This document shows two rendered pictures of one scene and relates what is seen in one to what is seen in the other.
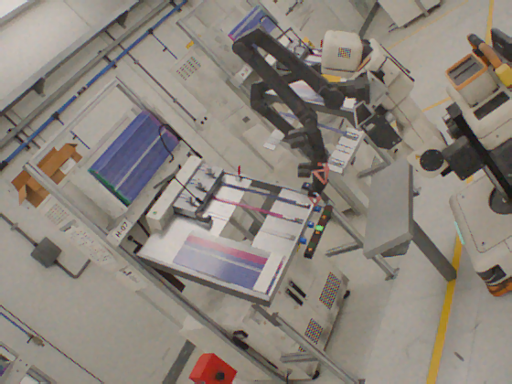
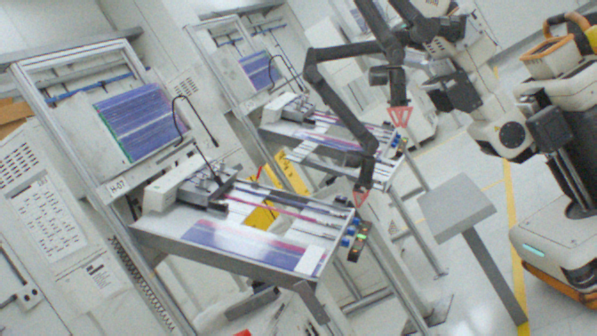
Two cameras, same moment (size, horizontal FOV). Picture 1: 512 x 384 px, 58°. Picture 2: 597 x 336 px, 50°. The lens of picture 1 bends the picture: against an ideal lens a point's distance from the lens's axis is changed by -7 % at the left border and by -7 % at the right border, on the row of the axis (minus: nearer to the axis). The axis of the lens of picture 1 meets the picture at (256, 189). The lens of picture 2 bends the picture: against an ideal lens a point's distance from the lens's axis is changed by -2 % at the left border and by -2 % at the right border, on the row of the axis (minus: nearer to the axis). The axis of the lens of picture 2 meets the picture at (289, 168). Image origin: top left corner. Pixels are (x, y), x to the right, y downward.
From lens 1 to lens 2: 122 cm
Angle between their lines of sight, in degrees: 28
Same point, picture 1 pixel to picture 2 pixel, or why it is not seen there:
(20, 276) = not seen: outside the picture
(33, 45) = not seen: outside the picture
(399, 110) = (478, 76)
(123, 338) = not seen: outside the picture
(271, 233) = (304, 231)
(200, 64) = (197, 88)
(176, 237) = (181, 220)
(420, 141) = (500, 109)
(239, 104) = (234, 147)
